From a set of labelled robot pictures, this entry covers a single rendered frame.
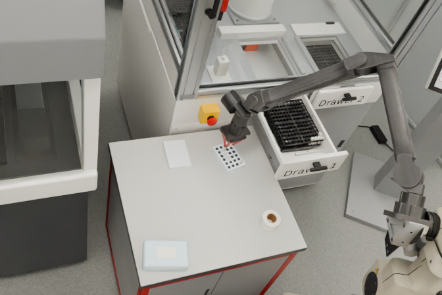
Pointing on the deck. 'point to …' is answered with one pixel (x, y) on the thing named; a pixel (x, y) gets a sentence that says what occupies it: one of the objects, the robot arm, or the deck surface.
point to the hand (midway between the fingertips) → (229, 144)
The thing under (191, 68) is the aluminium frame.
